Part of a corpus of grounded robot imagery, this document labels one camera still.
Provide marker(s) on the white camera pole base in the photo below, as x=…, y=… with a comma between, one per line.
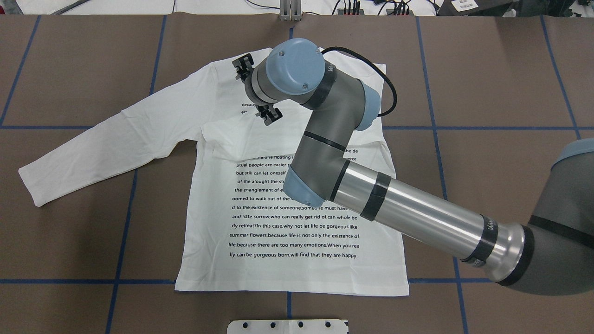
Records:
x=289, y=326

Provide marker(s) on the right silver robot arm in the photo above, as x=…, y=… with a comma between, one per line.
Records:
x=552, y=255

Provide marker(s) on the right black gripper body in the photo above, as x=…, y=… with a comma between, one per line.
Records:
x=267, y=113

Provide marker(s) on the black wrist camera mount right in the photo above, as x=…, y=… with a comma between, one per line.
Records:
x=243, y=66

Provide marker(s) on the white long-sleeve printed shirt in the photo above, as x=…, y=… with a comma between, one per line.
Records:
x=242, y=231

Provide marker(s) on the aluminium frame post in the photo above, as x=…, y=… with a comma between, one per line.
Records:
x=290, y=10

